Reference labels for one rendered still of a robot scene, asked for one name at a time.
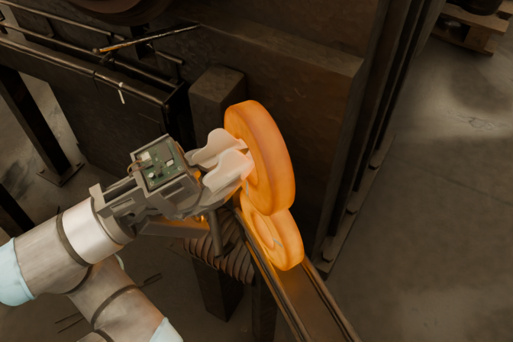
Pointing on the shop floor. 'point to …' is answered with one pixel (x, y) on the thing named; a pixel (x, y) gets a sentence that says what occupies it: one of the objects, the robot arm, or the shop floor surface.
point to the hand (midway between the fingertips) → (256, 150)
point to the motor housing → (231, 288)
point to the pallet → (479, 4)
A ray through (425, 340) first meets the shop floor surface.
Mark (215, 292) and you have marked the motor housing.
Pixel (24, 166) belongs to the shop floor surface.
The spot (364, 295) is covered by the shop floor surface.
